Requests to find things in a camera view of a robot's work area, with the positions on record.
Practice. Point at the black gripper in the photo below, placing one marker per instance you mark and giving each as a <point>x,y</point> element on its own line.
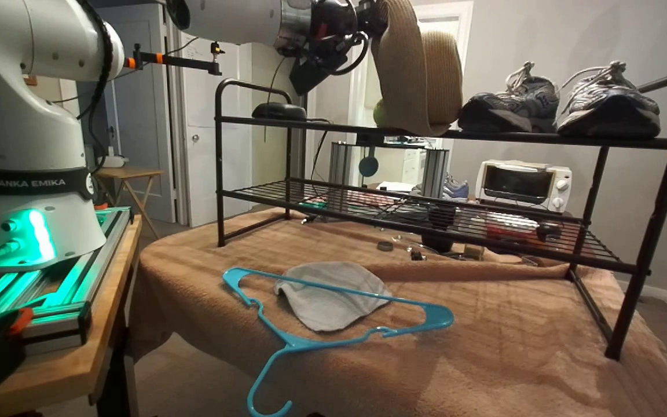
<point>335,24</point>

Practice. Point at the brown straw hat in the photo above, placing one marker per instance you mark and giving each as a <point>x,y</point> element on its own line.
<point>416,71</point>

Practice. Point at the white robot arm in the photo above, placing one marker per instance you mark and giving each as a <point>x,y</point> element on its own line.
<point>24,118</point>

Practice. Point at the black metal shelf rack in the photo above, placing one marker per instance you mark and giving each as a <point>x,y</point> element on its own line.
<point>457,136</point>

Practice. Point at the flat black cap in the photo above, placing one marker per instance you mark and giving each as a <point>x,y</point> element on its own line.
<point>278,113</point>

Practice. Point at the shiny metal cylinder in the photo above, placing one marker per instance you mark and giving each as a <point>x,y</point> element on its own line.
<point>342,175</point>
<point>436,172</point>

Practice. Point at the grey patterned sneaker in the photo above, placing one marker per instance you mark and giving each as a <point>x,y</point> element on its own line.
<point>608,105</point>
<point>510,105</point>

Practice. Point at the white door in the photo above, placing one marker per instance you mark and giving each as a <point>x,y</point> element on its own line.
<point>198,131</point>

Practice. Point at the white toaster oven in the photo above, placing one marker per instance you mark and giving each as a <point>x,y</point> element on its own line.
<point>522,184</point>

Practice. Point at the small black clip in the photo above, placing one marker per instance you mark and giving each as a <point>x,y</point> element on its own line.
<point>416,251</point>

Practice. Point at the red packet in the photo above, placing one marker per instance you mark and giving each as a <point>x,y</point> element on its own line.
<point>512,226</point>

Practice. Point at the small wooden folding table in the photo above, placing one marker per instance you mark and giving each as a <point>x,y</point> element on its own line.
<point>129,178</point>

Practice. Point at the teal plastic clothes hanger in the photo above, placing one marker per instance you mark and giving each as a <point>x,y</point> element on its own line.
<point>417,317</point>

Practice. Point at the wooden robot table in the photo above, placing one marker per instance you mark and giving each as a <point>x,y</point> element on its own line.
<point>79,362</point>

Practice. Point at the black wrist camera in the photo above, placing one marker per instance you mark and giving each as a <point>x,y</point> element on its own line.
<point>312,71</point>

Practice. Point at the black orange camera boom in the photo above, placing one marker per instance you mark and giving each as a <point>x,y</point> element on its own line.
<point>179,62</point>

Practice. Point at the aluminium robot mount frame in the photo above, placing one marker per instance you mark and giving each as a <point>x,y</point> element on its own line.
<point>47,287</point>

